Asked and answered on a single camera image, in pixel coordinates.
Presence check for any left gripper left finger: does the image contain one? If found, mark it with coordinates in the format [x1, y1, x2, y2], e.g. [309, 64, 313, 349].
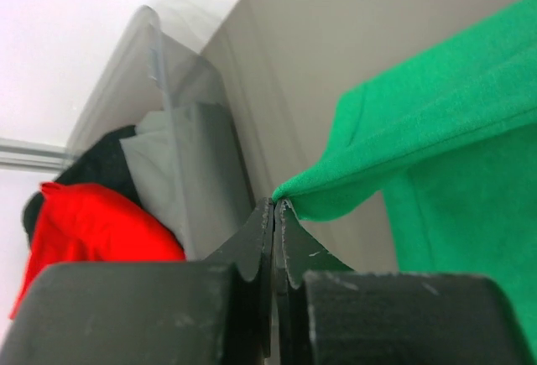
[1, 199, 274, 364]

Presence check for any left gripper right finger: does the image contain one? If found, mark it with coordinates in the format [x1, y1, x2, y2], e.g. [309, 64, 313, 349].
[273, 201, 535, 364]

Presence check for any green t-shirt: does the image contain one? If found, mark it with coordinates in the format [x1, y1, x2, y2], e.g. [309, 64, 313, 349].
[274, 0, 536, 341]

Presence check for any grey plastic bin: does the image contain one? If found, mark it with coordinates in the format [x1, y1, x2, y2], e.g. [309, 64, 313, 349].
[66, 6, 254, 260]

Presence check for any red t-shirt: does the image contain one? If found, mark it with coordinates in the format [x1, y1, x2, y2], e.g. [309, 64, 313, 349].
[9, 182, 186, 320]

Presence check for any grey t-shirt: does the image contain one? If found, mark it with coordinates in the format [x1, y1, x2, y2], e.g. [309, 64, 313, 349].
[120, 111, 188, 249]

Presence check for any black t-shirt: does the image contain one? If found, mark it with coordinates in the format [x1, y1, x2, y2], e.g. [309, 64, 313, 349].
[23, 124, 143, 248]

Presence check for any left aluminium frame post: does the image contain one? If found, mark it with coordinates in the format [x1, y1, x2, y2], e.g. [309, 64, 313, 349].
[1, 138, 71, 172]

